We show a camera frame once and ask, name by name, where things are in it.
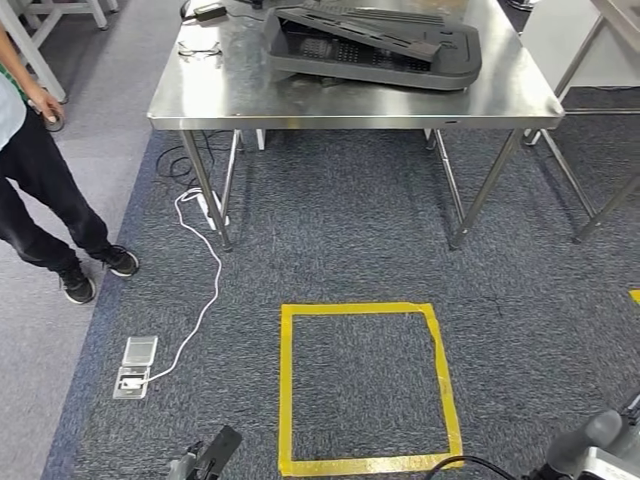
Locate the person's hand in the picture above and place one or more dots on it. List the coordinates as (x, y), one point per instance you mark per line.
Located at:
(47, 106)

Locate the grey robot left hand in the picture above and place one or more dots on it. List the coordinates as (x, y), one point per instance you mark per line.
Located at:
(205, 457)

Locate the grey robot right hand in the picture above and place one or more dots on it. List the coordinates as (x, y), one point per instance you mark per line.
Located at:
(590, 430)

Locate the grey tape roll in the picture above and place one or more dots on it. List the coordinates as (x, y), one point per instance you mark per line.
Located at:
(56, 128)

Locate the black plastic perforated panel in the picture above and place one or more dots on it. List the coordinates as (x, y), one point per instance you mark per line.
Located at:
(360, 36)

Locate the person's forearm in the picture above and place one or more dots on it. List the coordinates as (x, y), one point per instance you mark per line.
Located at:
(12, 63)

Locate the stainless steel workbench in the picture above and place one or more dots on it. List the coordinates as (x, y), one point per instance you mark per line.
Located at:
(240, 86)

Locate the person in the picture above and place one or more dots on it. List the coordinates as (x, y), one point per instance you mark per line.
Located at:
(40, 172)

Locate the grey floor socket box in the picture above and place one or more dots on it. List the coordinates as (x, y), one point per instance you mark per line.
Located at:
(140, 351)

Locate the black power adapter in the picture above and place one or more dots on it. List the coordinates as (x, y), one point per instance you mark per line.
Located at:
(210, 11)

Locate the white panel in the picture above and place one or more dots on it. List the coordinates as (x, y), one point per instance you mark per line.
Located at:
(550, 40)

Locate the black engine cover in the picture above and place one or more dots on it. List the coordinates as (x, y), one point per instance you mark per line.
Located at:
(460, 60)

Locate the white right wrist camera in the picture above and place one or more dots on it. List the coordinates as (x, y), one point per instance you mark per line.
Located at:
(610, 464)

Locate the black thin-frame eyeglasses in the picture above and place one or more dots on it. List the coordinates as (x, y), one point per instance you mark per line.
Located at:
(186, 49)

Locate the steel frame table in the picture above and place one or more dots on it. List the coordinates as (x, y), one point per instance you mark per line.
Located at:
(607, 208)

